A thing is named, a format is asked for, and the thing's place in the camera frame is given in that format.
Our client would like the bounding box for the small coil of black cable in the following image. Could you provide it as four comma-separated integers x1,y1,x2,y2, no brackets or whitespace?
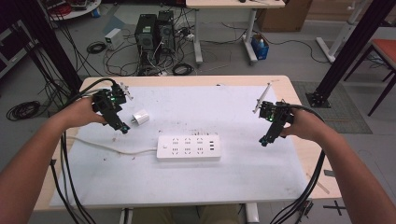
86,40,107,55

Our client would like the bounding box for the white power strip cable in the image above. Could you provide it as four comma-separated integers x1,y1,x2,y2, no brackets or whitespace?
66,134,159,156

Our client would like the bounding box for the long black floor cable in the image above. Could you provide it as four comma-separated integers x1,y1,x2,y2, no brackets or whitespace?
219,21,322,64

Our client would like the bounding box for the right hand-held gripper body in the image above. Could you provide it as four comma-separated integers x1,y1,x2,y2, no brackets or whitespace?
252,81,295,133

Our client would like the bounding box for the black right gripper cable bundle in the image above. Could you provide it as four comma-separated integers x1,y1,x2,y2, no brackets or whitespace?
269,104,327,224

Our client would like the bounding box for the white stand frame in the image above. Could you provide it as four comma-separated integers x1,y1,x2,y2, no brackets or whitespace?
315,0,368,64

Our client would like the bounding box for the black left gripper cable bundle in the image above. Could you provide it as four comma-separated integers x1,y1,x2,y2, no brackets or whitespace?
49,77,121,224

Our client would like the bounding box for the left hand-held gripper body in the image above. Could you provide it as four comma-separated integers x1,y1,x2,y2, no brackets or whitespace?
92,81,135,125

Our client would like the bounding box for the black equipment case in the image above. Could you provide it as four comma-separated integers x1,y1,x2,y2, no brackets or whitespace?
0,20,39,79

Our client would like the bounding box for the person's left hand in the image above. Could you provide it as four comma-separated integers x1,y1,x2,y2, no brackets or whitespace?
63,96,107,128

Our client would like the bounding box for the person's right hand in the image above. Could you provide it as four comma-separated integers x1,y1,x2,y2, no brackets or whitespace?
279,106,325,140

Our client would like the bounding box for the grey floor mat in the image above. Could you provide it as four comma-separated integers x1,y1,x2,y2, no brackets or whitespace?
291,80,374,135

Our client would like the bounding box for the black computer tower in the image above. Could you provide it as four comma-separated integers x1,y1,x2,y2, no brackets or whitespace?
134,13,159,67
156,9,177,56

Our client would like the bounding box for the white power strip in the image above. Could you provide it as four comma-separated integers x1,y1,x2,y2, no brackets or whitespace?
155,133,223,162

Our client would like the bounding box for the red-topped table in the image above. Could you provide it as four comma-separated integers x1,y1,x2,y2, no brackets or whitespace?
343,38,396,118

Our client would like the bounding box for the white table mat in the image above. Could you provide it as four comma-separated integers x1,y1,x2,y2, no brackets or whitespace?
49,85,310,208

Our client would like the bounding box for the white box device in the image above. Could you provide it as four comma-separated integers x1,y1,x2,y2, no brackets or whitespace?
104,27,125,51

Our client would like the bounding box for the black gripper cable bundle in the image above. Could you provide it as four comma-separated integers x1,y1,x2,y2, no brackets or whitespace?
269,104,327,224
49,77,121,224

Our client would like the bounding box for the round white table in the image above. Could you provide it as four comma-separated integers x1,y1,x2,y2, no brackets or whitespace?
39,0,103,21

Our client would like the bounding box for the blue box with bottle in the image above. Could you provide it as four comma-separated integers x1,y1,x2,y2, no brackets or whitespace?
250,33,270,61

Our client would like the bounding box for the white-legged wooden desk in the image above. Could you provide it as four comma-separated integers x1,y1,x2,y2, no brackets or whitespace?
185,0,287,66

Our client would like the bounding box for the brown cardboard box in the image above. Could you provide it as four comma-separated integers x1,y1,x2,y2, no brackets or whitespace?
256,0,314,34

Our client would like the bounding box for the white table leg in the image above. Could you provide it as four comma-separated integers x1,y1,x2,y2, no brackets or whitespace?
245,203,261,224
119,207,134,224

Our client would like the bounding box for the white charger plug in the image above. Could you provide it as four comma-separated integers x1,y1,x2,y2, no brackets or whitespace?
130,108,150,126

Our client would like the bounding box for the black metal stand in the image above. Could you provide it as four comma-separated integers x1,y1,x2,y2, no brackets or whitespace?
305,0,396,109
14,0,84,95

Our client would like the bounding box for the large coil of black cable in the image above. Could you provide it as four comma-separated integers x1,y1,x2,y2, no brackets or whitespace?
6,100,42,122

